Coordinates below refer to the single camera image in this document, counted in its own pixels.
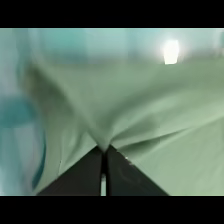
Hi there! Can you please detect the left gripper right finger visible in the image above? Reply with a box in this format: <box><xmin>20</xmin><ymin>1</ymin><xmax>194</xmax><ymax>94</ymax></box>
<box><xmin>106</xmin><ymin>144</ymin><xmax>169</xmax><ymax>197</ymax></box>

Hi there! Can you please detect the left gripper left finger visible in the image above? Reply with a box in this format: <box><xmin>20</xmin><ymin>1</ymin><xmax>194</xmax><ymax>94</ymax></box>
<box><xmin>37</xmin><ymin>145</ymin><xmax>103</xmax><ymax>197</ymax></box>

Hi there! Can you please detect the pale green shirt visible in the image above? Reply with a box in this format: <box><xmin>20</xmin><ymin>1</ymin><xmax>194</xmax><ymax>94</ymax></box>
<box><xmin>20</xmin><ymin>55</ymin><xmax>224</xmax><ymax>197</ymax></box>

